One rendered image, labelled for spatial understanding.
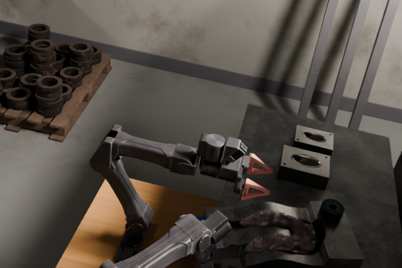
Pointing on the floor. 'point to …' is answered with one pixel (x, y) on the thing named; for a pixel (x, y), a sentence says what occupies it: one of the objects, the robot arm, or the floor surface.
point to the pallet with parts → (49, 82)
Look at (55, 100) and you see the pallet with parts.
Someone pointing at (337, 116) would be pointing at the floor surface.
